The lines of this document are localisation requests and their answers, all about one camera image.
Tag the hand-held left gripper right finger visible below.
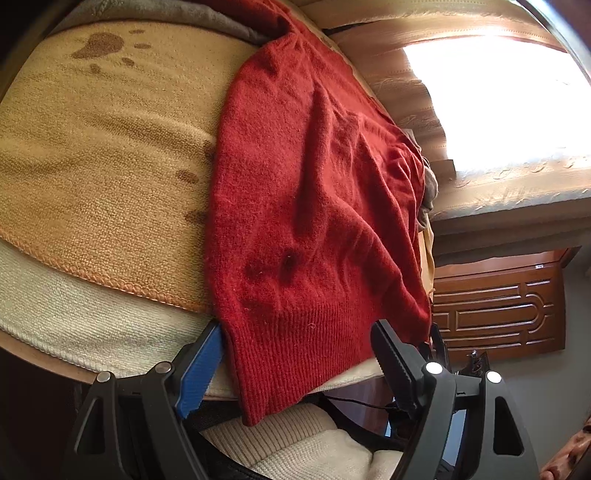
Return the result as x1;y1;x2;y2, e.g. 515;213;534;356
370;318;541;480

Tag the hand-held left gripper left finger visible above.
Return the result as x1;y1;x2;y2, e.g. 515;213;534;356
60;318;223;480

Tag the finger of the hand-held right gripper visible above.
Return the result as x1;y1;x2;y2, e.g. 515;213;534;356
466;350;491;386

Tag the red knit sweater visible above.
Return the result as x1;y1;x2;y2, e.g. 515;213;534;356
204;0;435;428

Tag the grey knit sweater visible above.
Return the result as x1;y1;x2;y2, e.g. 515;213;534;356
60;0;440;232

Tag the brown wooden door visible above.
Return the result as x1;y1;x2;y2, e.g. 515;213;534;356
431;247;583;365

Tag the person's cream knit sweater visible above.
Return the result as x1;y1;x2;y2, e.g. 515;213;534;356
201;401;407;480

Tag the brown patterned cloth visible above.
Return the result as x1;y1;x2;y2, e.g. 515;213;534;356
540;413;591;480

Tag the thick beige curtain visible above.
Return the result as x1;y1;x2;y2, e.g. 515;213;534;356
434;194;591;268

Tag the cream bed sheet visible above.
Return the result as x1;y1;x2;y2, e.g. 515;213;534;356
0;240;393;402

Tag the yellow paw print blanket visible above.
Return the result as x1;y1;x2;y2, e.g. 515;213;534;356
0;21;437;311

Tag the beige sheer curtain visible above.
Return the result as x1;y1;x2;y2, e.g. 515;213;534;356
323;0;591;222

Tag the black cable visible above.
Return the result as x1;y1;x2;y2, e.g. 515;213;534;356
323;392;407;414

